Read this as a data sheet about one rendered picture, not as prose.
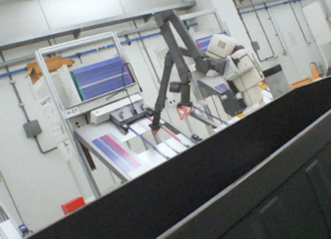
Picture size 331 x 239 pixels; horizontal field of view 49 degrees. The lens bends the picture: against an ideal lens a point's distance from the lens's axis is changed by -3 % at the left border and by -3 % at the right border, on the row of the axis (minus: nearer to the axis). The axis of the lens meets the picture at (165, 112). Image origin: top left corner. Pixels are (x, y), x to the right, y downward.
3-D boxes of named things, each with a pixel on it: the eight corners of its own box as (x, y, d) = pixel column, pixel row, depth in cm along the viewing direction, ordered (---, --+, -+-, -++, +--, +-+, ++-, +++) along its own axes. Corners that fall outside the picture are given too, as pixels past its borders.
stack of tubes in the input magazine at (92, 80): (133, 83, 320) (121, 54, 320) (84, 100, 289) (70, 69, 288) (126, 87, 330) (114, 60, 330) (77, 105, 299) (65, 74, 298)
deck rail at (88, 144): (133, 188, 250) (134, 181, 246) (131, 189, 248) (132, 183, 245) (75, 134, 288) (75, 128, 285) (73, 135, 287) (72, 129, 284)
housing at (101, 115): (142, 111, 328) (143, 97, 320) (96, 130, 297) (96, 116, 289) (136, 106, 332) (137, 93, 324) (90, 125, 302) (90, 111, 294)
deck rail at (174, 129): (199, 150, 292) (201, 144, 288) (198, 151, 291) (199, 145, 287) (140, 107, 330) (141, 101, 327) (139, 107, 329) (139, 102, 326)
